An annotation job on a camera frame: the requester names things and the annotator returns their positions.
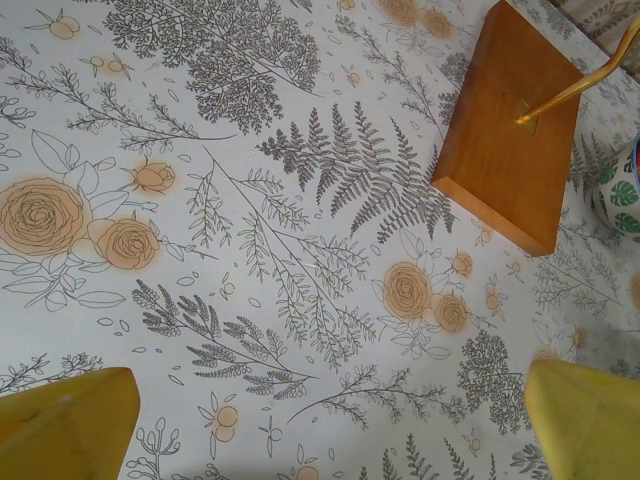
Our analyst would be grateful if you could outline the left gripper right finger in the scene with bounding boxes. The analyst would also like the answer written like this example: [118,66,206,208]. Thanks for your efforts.
[527,357,640,480]

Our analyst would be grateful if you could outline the leaf patterned ceramic bowl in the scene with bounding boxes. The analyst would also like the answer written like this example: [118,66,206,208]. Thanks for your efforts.
[591,132,640,234]

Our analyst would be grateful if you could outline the gold wire rack wooden base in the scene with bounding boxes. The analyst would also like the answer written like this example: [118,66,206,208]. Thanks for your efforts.
[431,0,640,259]

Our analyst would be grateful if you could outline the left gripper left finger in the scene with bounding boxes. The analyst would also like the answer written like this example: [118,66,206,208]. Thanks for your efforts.
[0,367,140,480]

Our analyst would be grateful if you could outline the floral print tablecloth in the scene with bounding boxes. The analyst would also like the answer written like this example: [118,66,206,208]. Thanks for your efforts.
[0,0,640,480]

